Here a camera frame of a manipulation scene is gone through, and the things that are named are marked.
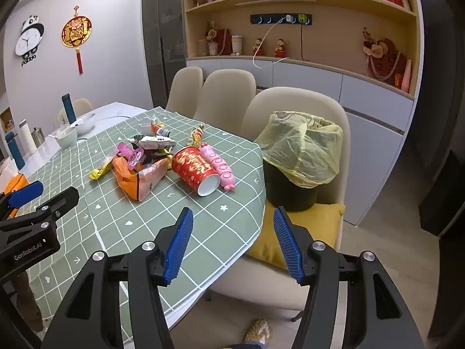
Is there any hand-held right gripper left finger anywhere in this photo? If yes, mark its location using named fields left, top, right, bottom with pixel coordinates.
left=42, top=206, right=195, bottom=349

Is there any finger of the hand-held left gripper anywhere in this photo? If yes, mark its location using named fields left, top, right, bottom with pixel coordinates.
left=0, top=180, right=44, bottom=219
left=0, top=187, right=80, bottom=241

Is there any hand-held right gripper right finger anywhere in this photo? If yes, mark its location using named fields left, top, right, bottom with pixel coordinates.
left=272, top=206, right=425, bottom=349

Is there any black trash bin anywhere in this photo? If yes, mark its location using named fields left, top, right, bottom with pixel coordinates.
left=262, top=160, right=320, bottom=212

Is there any orange plastic bag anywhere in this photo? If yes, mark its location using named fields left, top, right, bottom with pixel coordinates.
left=112, top=156, right=172, bottom=203

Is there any yellow plastic bin liner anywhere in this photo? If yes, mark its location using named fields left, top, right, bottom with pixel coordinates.
left=253, top=111, right=344, bottom=189

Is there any orange tissue pack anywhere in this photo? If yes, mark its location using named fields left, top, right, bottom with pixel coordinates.
left=0, top=172, right=30, bottom=219

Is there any yellow cushion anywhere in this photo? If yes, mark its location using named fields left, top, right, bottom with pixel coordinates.
left=247, top=200, right=346, bottom=271

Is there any blue flask with cap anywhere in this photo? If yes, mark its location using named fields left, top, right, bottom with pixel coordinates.
left=5, top=131, right=25, bottom=170

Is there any green checked tablecloth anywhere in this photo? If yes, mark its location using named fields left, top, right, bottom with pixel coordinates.
left=15, top=106, right=267, bottom=342

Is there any white thermos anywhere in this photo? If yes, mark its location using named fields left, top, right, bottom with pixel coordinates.
left=18, top=119, right=37, bottom=153

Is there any yellow wrapper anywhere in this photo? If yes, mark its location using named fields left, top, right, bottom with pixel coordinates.
left=89, top=158, right=117, bottom=180

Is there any red paper cup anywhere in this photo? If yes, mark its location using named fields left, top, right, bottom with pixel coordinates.
left=171, top=146, right=221, bottom=197

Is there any beige knitted slipper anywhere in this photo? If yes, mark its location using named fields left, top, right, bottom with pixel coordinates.
left=243, top=318, right=273, bottom=344

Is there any white bowl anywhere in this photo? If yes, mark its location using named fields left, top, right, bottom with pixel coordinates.
left=71, top=113, right=97, bottom=135

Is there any pink purple wrapper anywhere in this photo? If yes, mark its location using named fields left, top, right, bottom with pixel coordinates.
left=116, top=142, right=146, bottom=170

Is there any tall teal bottle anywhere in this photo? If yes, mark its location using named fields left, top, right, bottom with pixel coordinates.
left=62, top=94, right=77, bottom=124

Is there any pink caterpillar toy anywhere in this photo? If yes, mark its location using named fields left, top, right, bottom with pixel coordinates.
left=199, top=145, right=236, bottom=191

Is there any beige chair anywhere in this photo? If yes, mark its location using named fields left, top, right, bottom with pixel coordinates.
left=209, top=86, right=351, bottom=322
left=194, top=69, right=257, bottom=140
left=165, top=66, right=204, bottom=119
left=58, top=98, right=93, bottom=124

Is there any white silver snack packet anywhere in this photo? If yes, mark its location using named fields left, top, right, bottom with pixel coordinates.
left=134, top=134, right=177, bottom=152

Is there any dark tall cabinet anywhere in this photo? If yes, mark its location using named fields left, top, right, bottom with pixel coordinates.
left=141, top=0, right=187, bottom=110

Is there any pink red packet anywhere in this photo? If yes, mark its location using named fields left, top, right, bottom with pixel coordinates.
left=394, top=59, right=413, bottom=93

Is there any small red gift bag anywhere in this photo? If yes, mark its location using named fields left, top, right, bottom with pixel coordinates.
left=205, top=22, right=233, bottom=57

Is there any large red gift bag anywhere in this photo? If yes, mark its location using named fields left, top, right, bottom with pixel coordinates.
left=362, top=27, right=407, bottom=81

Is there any black power strip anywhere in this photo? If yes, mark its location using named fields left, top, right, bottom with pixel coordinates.
left=250, top=13, right=312, bottom=26

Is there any panda wall clock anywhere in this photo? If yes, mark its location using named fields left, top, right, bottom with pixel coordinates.
left=15, top=15, right=45, bottom=68

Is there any red gold wall ornament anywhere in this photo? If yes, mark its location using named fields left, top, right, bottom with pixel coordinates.
left=61, top=5, right=92, bottom=75

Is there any white charger cable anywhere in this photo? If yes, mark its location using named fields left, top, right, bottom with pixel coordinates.
left=252, top=15, right=293, bottom=69

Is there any black cable green plug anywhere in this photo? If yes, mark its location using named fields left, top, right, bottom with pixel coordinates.
left=298, top=14, right=309, bottom=60

